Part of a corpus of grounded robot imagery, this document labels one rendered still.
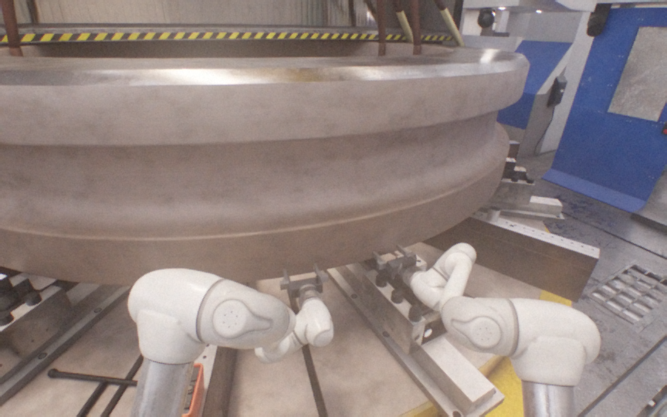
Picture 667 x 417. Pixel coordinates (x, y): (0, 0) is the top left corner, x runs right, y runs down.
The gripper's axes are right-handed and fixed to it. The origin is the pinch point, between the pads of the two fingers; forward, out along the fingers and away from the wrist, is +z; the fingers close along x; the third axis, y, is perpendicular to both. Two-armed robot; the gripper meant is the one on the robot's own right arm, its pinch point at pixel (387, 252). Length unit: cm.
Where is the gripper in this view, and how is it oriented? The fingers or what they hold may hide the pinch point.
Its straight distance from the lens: 159.1
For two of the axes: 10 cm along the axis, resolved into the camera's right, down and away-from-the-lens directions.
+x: 9.0, -2.0, 3.9
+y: -0.2, 8.8, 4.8
